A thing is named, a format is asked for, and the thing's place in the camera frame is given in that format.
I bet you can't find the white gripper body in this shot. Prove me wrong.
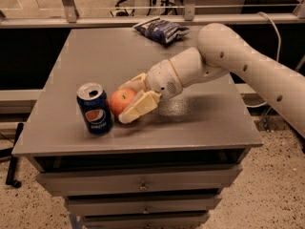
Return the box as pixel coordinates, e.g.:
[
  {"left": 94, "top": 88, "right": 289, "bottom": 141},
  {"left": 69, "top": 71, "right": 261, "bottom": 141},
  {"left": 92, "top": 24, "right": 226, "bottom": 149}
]
[{"left": 146, "top": 60, "right": 183, "bottom": 99}]

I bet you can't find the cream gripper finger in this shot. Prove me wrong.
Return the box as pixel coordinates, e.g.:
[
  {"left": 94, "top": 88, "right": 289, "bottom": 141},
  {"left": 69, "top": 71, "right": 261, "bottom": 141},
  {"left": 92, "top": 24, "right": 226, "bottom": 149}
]
[
  {"left": 119, "top": 73, "right": 147, "bottom": 93},
  {"left": 118, "top": 90, "right": 161, "bottom": 124}
]

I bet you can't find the red orange apple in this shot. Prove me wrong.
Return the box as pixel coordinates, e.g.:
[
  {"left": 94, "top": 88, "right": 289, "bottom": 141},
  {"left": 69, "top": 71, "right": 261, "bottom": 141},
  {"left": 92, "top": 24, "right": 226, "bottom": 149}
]
[{"left": 110, "top": 89, "right": 136, "bottom": 116}]

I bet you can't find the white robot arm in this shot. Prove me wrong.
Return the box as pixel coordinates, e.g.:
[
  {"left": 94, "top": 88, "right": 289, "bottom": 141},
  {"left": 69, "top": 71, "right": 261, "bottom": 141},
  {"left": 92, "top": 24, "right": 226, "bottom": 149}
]
[{"left": 118, "top": 23, "right": 305, "bottom": 136}]

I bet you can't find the blue pepsi can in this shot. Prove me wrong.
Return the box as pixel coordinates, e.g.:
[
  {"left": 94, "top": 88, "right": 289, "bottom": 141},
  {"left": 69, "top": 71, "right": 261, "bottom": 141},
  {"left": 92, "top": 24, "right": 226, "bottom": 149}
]
[{"left": 76, "top": 82, "right": 112, "bottom": 135}]

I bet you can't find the blue chip bag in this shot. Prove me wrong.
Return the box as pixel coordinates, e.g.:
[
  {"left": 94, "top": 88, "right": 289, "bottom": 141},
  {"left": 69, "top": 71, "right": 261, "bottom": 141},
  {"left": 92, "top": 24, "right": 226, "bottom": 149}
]
[{"left": 133, "top": 17, "right": 190, "bottom": 45}]

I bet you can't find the grey drawer cabinet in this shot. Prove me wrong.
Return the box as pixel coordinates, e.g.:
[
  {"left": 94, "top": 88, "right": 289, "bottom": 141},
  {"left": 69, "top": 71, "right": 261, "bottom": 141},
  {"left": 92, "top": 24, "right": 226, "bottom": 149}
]
[{"left": 13, "top": 29, "right": 262, "bottom": 229}]

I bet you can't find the metal window railing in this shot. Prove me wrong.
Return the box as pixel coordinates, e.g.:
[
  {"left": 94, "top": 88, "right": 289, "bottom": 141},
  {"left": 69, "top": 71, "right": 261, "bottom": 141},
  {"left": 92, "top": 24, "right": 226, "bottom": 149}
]
[{"left": 0, "top": 0, "right": 305, "bottom": 29}]

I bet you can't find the white cable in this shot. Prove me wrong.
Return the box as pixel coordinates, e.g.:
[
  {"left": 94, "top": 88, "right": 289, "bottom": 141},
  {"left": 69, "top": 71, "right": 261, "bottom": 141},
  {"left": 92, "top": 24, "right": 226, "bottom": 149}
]
[{"left": 246, "top": 11, "right": 282, "bottom": 109}]

